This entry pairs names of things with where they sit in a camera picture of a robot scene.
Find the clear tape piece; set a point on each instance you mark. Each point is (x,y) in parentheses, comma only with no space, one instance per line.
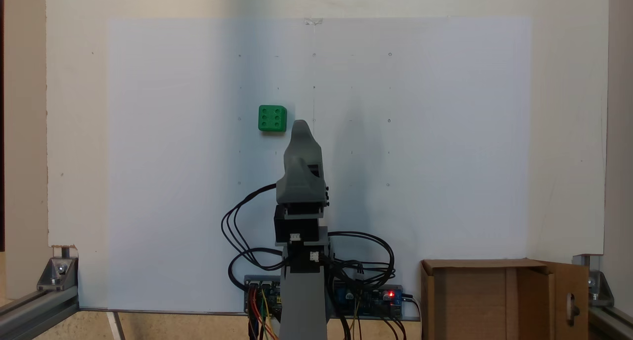
(313,21)

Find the large white paper sheet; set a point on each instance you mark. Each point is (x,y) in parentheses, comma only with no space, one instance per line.
(173,157)

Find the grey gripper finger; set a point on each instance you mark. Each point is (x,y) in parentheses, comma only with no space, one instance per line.
(301,142)

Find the green dice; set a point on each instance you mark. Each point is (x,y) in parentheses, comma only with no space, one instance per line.
(272,118)

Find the metal corner bracket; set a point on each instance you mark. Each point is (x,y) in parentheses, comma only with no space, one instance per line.
(59,273)
(598,285)

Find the blue circuit board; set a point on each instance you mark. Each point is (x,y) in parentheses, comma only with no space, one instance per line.
(381,300)

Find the aluminium frame profile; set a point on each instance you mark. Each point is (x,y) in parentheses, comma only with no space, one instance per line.
(29,313)
(610,322)

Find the brown cardboard box bin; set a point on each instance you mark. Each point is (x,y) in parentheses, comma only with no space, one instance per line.
(470,300)

